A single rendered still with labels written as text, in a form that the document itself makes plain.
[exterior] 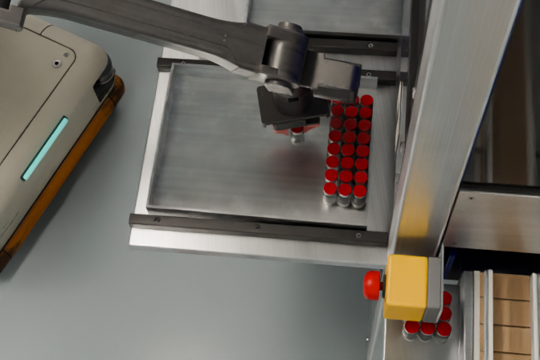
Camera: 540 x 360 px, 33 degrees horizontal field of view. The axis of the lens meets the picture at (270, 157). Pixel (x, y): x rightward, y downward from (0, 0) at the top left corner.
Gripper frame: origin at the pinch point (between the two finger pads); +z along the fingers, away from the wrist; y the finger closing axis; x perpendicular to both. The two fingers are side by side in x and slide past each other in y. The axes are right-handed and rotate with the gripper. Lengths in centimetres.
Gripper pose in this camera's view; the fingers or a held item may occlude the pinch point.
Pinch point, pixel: (295, 128)
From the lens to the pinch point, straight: 144.7
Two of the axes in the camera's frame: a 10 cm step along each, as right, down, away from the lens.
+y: 9.9, -1.6, 0.0
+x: -1.4, -8.9, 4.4
